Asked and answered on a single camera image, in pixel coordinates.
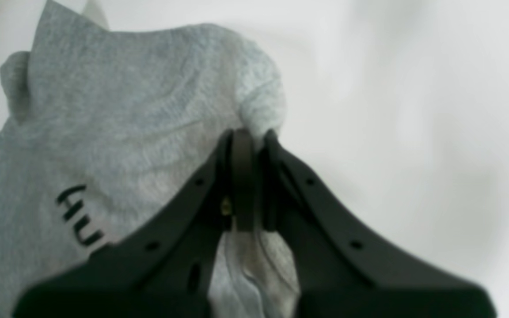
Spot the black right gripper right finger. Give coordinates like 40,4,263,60
261,130,497,318

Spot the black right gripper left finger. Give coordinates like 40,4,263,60
13,129,233,318

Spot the grey t-shirt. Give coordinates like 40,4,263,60
0,0,285,318

